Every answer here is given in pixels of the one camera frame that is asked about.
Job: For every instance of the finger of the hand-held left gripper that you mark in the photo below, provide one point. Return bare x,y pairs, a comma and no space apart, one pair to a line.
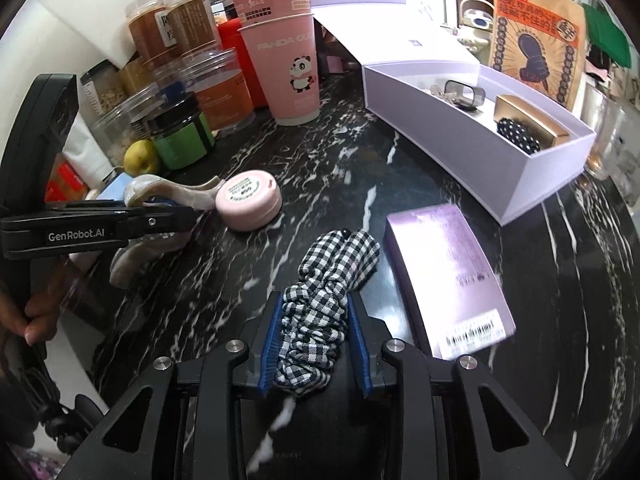
162,204
155,222

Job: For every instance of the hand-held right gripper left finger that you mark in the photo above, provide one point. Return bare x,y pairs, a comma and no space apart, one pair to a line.
267,340

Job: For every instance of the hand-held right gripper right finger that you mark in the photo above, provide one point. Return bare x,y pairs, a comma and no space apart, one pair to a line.
360,347

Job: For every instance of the beige hair claw clip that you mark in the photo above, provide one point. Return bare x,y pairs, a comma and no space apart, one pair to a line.
145,187

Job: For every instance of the black white checkered scrunchie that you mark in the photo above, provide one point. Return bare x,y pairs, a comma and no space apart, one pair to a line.
320,300

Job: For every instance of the pink round tin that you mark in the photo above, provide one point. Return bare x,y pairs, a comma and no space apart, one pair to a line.
247,200

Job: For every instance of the purple box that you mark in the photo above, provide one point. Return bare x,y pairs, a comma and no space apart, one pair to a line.
445,275

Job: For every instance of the lavender gift box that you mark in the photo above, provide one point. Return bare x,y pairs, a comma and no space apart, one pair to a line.
450,160

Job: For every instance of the black polka dot scrunchie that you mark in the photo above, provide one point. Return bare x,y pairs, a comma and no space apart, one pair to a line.
517,135

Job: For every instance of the grey translucent hair clip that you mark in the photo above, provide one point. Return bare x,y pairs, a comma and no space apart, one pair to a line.
465,92

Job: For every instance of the gold rectangular case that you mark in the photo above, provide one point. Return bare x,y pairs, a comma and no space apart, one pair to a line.
530,110

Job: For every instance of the person's left hand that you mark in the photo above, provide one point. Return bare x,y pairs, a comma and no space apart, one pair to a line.
45,312

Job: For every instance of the blue packet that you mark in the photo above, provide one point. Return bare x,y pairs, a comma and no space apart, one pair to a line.
115,187

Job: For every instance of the black jar green label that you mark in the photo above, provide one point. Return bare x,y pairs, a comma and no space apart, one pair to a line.
182,135

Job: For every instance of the large clear plastic container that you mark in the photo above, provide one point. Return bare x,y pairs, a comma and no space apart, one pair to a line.
120,120

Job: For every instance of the clear jar of nuts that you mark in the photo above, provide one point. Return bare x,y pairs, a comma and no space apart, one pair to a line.
105,90

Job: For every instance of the clear jar orange contents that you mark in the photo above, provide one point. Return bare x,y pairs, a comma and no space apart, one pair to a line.
220,95

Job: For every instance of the clear jar brown contents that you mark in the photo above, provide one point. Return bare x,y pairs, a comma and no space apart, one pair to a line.
192,20
150,30

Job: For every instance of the pink panda paper cup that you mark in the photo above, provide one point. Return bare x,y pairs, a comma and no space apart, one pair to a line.
285,75

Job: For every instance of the red container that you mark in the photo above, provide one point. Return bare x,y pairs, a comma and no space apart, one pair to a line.
230,35

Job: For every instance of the clear glass cup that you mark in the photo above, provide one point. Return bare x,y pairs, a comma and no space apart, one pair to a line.
605,130

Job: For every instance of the printed brown paper bag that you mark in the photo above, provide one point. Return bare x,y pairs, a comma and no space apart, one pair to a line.
535,35

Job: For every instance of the green tote bag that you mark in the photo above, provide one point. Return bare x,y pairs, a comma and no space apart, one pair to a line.
607,30

